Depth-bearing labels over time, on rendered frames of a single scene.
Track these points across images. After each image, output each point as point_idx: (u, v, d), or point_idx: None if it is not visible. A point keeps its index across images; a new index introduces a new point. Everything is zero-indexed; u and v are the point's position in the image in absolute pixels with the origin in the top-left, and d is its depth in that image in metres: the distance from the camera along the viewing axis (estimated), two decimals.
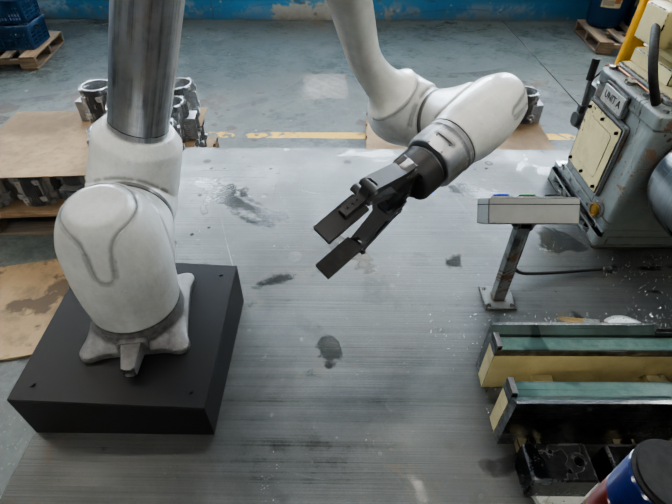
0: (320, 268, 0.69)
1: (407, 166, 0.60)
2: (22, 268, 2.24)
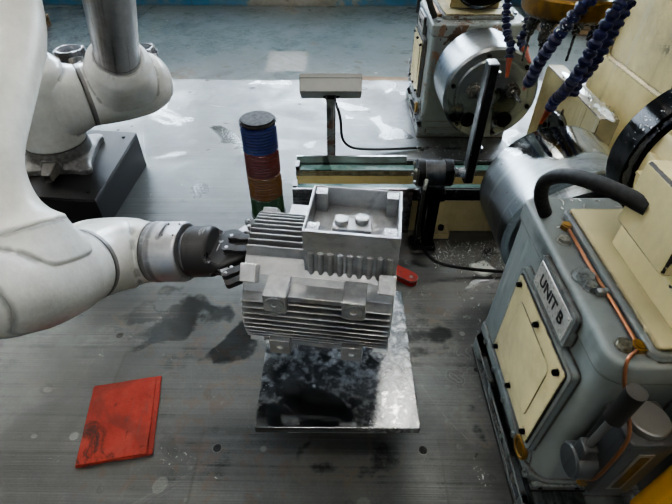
0: None
1: None
2: None
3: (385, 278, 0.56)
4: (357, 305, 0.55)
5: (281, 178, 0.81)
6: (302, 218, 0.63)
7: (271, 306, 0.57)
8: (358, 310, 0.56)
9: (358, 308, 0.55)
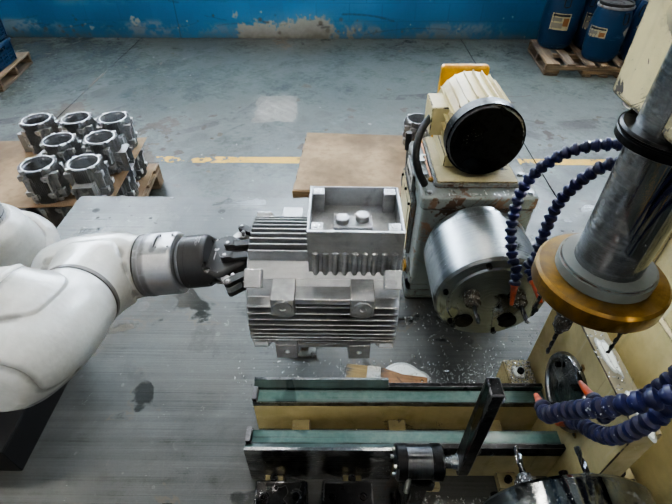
0: None
1: None
2: None
3: (391, 273, 0.57)
4: (367, 302, 0.56)
5: None
6: (300, 220, 0.63)
7: (279, 310, 0.56)
8: (367, 307, 0.56)
9: (368, 304, 0.56)
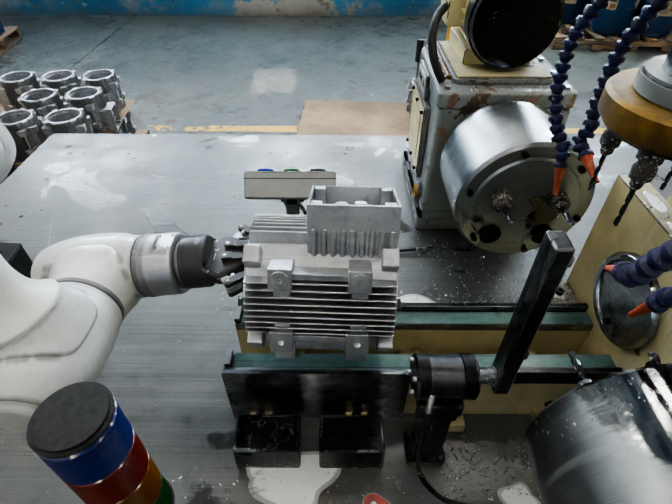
0: None
1: None
2: None
3: (388, 251, 0.58)
4: (364, 273, 0.55)
5: (155, 469, 0.42)
6: (301, 216, 0.66)
7: (276, 283, 0.56)
8: (365, 279, 0.55)
9: (365, 276, 0.55)
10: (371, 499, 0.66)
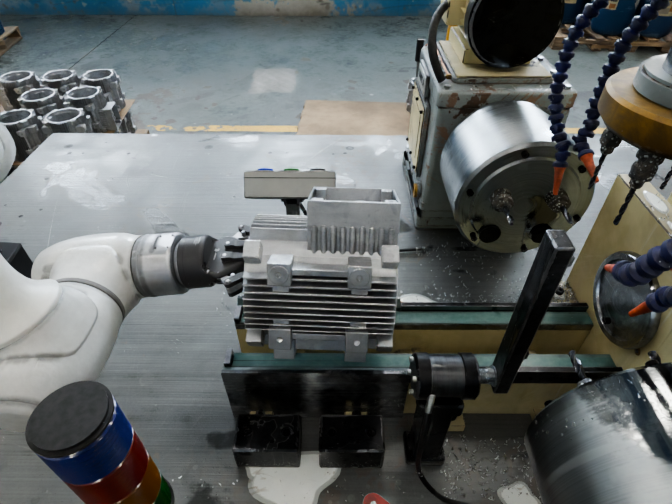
0: None
1: None
2: None
3: (388, 247, 0.58)
4: (364, 267, 0.55)
5: (154, 468, 0.42)
6: (302, 217, 0.66)
7: (275, 277, 0.56)
8: (364, 274, 0.55)
9: (365, 271, 0.55)
10: (371, 499, 0.66)
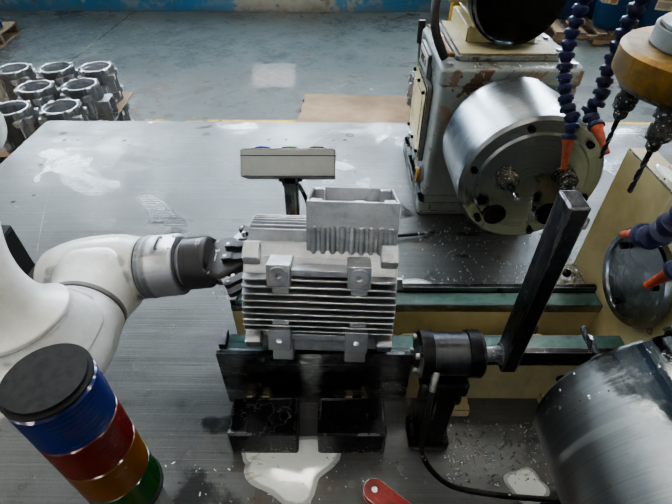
0: None
1: None
2: None
3: (388, 247, 0.58)
4: (363, 268, 0.55)
5: (141, 443, 0.39)
6: (301, 217, 0.66)
7: (274, 278, 0.56)
8: (364, 274, 0.55)
9: (364, 271, 0.55)
10: (372, 484, 0.64)
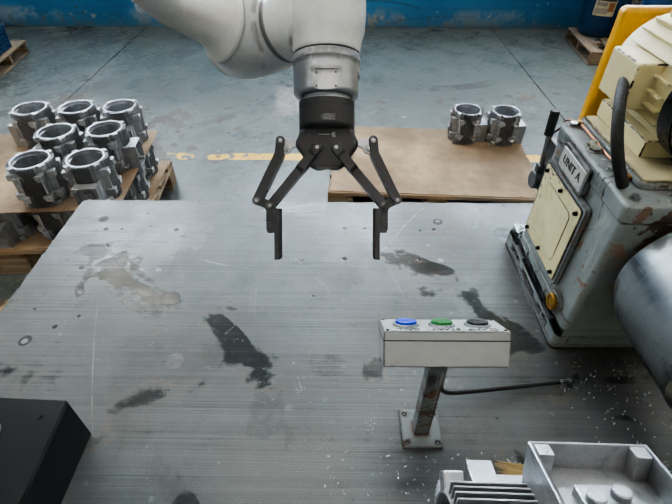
0: (280, 257, 0.63)
1: (377, 147, 0.62)
2: None
3: None
4: None
5: None
6: (516, 490, 0.46)
7: None
8: None
9: None
10: None
